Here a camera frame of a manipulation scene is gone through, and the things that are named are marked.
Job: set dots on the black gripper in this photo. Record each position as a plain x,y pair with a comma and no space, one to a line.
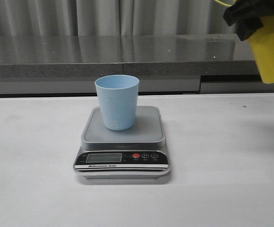
248,16

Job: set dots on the yellow squeeze bottle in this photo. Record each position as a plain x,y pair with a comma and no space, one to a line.
262,46

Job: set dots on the light blue plastic cup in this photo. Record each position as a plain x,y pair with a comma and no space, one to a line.
117,96

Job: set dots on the grey stone counter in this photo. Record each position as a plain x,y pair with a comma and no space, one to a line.
164,64

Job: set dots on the grey curtain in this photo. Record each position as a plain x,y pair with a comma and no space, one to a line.
113,17

